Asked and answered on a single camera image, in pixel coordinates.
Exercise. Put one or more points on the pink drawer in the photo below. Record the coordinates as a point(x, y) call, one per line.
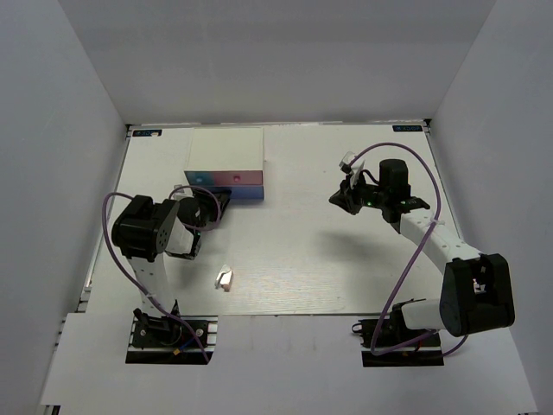
point(238, 178)

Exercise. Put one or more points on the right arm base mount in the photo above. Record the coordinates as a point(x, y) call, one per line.
point(426, 352)

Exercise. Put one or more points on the light blue drawer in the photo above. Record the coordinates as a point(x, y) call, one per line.
point(200, 178)

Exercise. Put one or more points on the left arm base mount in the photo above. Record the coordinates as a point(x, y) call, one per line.
point(170, 343)

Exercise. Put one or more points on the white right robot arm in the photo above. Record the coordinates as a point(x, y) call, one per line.
point(476, 293)

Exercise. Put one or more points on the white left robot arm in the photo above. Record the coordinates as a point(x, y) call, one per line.
point(148, 231)

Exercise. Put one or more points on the dark blue drawer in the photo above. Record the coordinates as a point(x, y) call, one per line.
point(247, 192)

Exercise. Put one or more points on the white drawer cabinet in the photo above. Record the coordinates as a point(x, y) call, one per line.
point(226, 149)

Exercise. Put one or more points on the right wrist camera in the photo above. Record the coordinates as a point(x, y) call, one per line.
point(352, 166)

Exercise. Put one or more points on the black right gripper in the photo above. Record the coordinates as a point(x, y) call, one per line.
point(345, 199)

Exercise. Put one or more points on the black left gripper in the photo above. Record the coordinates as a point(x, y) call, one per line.
point(204, 197)

